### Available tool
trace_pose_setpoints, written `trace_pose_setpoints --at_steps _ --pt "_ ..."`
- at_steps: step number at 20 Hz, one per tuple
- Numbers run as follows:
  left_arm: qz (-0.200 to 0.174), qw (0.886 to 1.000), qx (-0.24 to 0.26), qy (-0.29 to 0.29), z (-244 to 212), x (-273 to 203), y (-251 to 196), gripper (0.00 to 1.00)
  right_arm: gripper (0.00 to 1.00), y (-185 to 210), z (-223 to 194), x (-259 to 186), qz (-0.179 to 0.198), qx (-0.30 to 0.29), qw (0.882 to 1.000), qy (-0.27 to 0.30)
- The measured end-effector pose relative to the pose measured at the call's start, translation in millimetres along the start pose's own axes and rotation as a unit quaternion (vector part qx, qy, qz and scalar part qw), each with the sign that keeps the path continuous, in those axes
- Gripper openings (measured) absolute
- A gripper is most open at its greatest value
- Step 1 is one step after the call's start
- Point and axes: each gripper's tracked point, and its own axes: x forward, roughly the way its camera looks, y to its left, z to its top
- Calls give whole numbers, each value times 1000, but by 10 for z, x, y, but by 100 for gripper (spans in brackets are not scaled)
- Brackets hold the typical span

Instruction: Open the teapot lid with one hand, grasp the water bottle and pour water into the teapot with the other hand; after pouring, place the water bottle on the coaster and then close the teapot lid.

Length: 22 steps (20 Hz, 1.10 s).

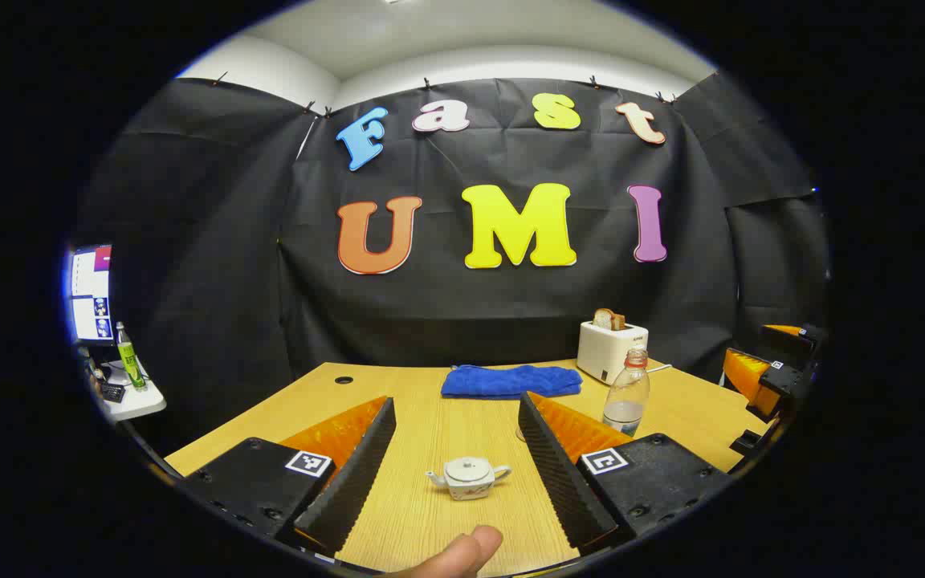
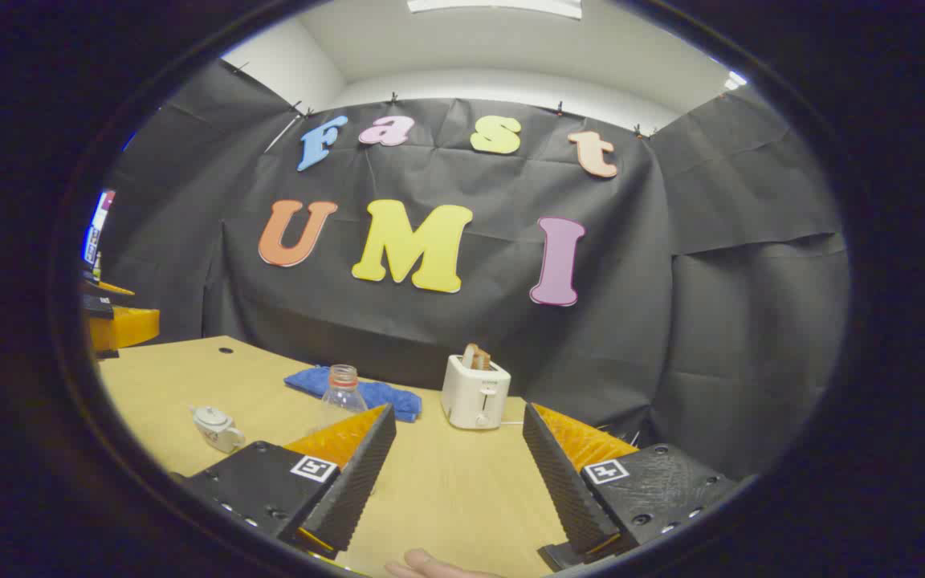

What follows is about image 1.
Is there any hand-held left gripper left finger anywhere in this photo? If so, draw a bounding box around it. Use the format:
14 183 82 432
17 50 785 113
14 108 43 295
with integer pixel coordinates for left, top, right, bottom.
181 396 397 559

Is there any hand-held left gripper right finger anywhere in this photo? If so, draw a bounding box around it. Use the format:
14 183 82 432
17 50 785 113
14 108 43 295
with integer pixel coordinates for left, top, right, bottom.
518 392 732 556

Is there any white floral teacup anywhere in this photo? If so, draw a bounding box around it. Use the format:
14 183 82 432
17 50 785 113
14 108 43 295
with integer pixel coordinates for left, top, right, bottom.
426 457 511 502

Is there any clear plastic water bottle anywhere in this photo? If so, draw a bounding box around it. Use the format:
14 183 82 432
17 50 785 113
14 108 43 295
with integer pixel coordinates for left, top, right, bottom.
602 348 650 437

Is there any green drink bottle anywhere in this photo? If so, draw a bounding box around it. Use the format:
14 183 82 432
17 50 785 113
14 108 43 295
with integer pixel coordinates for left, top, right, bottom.
115 322 148 392

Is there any blue folded towel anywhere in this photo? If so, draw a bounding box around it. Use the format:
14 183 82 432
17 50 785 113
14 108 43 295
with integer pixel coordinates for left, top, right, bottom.
441 364 584 400

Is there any white toaster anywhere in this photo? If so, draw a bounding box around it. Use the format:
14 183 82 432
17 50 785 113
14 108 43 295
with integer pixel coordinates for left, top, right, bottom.
577 321 649 385

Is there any black backdrop cloth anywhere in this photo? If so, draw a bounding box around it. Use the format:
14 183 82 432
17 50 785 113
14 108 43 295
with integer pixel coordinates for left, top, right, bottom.
77 76 829 434

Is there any white side table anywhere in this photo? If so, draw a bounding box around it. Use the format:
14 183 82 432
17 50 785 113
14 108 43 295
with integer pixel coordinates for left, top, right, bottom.
93 361 167 422

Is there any computer monitor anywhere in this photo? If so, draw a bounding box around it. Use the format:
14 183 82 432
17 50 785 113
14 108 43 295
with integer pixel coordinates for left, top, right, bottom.
67 245 116 346

